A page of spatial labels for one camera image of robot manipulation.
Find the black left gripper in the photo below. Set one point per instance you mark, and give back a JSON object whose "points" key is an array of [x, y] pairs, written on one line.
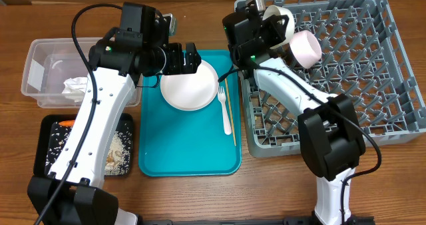
{"points": [[193, 60]]}

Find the teal plastic tray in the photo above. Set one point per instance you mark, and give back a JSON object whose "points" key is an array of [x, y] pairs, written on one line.
{"points": [[190, 143]]}

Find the black tray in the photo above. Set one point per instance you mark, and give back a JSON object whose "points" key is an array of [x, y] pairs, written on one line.
{"points": [[45, 131]]}

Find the cream bowl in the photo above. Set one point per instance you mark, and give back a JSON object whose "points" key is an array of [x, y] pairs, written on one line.
{"points": [[288, 24]]}

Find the bowl with food scraps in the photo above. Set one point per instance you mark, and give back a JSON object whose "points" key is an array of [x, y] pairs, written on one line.
{"points": [[305, 48]]}

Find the pink plate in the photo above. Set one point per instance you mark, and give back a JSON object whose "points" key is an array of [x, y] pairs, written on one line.
{"points": [[190, 92]]}

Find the grey dish rack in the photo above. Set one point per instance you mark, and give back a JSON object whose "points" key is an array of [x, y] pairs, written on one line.
{"points": [[362, 56]]}

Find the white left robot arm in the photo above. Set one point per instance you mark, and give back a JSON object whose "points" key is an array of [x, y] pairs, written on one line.
{"points": [[71, 190]]}

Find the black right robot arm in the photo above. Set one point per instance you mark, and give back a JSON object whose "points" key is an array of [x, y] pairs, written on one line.
{"points": [[331, 141]]}

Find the wooden chopstick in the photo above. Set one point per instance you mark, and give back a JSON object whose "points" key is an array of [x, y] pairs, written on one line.
{"points": [[230, 111]]}

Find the white plastic fork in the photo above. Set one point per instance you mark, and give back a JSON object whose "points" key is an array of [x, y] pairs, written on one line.
{"points": [[222, 99]]}

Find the clear plastic bin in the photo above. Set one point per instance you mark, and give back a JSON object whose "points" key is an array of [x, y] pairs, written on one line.
{"points": [[49, 63]]}

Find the white tissue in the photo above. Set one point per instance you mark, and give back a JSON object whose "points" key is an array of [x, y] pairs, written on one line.
{"points": [[75, 88]]}

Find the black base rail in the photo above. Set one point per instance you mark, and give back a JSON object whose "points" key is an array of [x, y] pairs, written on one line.
{"points": [[304, 220]]}

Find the orange carrot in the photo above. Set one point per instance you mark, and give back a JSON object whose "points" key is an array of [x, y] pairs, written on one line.
{"points": [[67, 123]]}

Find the spilled rice and peanuts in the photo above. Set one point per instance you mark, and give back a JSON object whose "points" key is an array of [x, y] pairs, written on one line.
{"points": [[119, 155]]}

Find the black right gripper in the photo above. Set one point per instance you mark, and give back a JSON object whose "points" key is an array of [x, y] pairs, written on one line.
{"points": [[275, 25]]}

